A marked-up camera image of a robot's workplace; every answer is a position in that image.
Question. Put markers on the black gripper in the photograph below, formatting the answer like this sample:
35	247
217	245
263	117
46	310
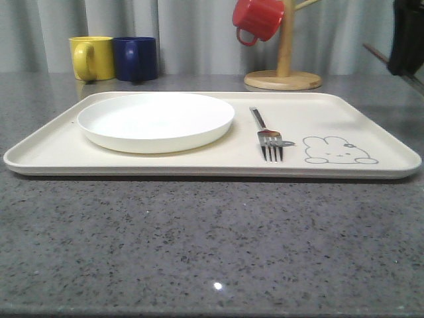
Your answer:
407	47

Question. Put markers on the silver chopstick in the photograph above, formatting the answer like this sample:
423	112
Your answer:
410	79

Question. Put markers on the silver fork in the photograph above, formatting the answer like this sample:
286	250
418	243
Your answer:
270	141

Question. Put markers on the white round plate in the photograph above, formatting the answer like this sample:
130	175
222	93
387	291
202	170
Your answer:
155	123

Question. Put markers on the beige rabbit serving tray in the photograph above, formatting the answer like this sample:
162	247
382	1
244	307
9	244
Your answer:
322	135

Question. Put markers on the wooden mug tree stand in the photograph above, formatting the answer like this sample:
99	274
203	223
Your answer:
284	78

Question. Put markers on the red mug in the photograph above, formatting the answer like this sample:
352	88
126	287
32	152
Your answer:
257	20

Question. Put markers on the grey curtain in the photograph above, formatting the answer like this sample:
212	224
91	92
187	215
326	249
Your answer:
196	37

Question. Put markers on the dark blue mug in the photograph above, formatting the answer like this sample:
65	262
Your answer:
135	58

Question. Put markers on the yellow mug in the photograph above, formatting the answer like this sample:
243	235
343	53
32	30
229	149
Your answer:
92	58

